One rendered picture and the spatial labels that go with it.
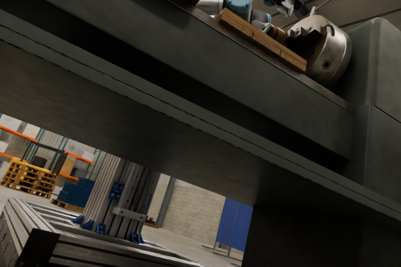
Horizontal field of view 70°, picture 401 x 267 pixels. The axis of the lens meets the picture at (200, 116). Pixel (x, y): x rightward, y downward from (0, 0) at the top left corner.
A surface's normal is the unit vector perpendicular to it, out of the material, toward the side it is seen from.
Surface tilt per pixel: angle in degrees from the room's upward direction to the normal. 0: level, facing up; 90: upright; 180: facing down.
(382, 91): 90
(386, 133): 90
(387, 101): 90
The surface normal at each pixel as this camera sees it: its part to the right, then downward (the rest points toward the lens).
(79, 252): 0.59, -0.14
